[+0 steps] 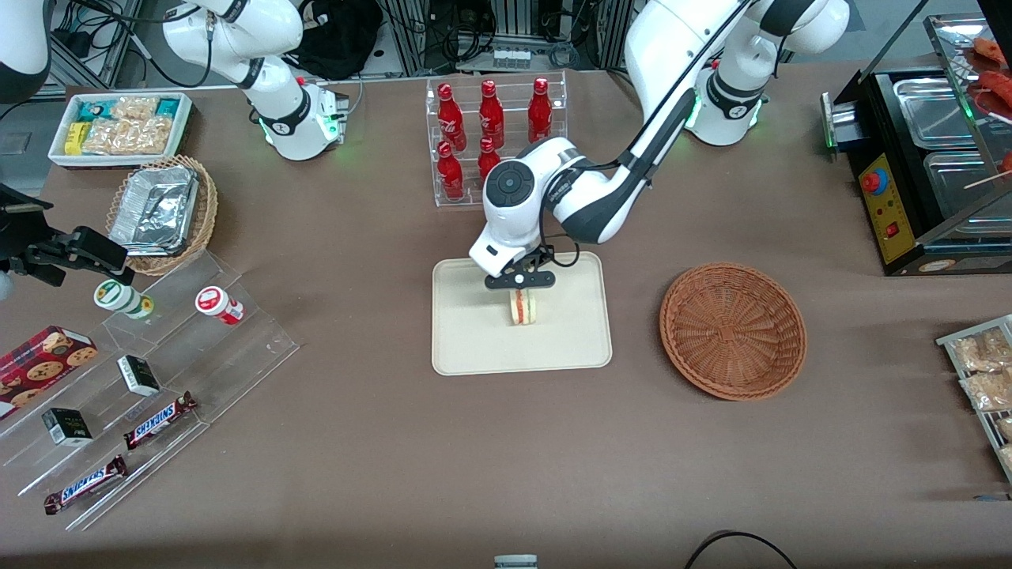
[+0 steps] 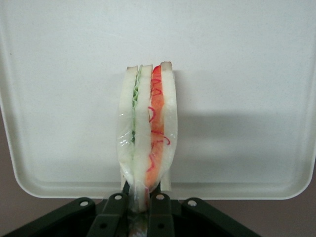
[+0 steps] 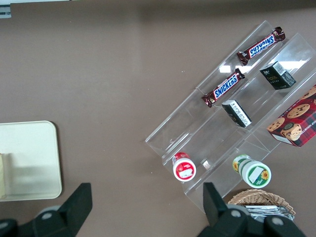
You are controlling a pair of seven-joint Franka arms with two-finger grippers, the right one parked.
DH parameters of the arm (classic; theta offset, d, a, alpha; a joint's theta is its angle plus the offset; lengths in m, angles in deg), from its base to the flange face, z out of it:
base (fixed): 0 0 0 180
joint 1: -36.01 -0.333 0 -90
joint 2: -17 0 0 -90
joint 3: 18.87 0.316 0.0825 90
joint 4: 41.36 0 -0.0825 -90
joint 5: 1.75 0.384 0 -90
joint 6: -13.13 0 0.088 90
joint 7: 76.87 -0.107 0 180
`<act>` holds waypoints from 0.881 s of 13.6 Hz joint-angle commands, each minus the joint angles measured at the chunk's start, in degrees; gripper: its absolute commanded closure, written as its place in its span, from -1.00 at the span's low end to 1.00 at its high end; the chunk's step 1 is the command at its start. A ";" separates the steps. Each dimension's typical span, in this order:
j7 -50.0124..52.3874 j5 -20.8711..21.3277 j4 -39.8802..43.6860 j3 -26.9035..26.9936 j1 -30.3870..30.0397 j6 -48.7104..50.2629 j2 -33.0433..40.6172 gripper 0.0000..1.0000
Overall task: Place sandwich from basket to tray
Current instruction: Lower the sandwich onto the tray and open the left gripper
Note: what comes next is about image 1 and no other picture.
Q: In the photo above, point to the cream plastic serving tray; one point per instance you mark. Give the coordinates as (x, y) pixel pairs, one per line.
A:
(569, 340)

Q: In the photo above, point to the small black carton box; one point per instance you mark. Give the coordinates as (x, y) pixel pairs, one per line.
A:
(138, 375)
(67, 427)

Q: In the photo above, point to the red soda bottle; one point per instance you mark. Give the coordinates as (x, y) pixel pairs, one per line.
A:
(540, 111)
(491, 114)
(451, 114)
(488, 158)
(451, 172)

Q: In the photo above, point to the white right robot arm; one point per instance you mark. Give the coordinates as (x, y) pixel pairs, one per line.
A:
(273, 95)

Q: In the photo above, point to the black hot food warmer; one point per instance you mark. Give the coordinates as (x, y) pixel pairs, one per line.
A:
(893, 197)

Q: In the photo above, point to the clear rice cracker bag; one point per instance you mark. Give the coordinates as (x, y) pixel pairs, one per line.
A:
(134, 109)
(126, 137)

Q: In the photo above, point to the tray of packaged snacks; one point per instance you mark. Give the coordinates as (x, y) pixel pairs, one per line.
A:
(953, 340)

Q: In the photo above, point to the red-lidded small jar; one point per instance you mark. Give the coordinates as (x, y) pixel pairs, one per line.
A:
(217, 304)

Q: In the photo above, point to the steel food pan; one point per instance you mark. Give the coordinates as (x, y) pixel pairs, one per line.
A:
(961, 190)
(929, 111)

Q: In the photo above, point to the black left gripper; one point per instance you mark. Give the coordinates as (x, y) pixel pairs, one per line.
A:
(534, 258)

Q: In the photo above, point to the layered sandwich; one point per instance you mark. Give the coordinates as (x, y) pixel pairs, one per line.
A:
(525, 308)

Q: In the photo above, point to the yellow snack packet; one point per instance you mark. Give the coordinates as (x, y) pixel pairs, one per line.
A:
(77, 138)

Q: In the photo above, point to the grey power strip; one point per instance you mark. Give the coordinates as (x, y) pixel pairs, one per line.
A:
(511, 58)

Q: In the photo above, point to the clear acrylic tiered display stand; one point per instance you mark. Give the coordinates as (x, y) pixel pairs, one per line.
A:
(213, 356)

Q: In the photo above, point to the grey metal bracket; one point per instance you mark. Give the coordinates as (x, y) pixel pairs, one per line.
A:
(515, 562)

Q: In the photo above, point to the clear acrylic bottle rack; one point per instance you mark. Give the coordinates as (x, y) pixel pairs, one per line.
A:
(474, 194)

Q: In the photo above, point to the clear fried snack bag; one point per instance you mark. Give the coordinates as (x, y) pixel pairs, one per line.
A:
(1006, 428)
(988, 390)
(1007, 458)
(984, 350)

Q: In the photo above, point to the brown round wicker basket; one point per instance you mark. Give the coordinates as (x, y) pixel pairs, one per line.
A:
(731, 332)

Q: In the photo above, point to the red tartan cookie box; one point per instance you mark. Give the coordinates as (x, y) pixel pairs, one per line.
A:
(39, 363)

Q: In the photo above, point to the green sunflower-lidded jar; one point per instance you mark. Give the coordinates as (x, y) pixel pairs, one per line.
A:
(118, 298)

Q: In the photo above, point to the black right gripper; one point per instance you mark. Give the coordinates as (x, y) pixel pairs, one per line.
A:
(22, 234)

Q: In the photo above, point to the light wicker basket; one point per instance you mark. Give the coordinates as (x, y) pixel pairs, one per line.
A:
(205, 213)

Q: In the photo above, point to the white plastic snack bin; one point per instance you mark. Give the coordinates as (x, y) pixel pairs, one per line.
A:
(55, 150)

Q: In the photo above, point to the Snickers chocolate bar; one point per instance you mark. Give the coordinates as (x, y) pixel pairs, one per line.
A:
(85, 485)
(160, 420)

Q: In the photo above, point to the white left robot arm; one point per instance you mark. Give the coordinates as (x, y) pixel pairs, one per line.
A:
(672, 55)

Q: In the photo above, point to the red skewered sausage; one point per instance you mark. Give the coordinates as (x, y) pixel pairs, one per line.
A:
(992, 51)
(998, 91)

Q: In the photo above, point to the teal snack packet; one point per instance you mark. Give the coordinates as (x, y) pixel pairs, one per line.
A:
(96, 109)
(167, 107)

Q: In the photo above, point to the silver foil packets stack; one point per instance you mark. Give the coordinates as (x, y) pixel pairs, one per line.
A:
(154, 209)

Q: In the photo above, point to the black fabric bag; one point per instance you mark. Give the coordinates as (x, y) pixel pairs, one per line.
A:
(336, 39)

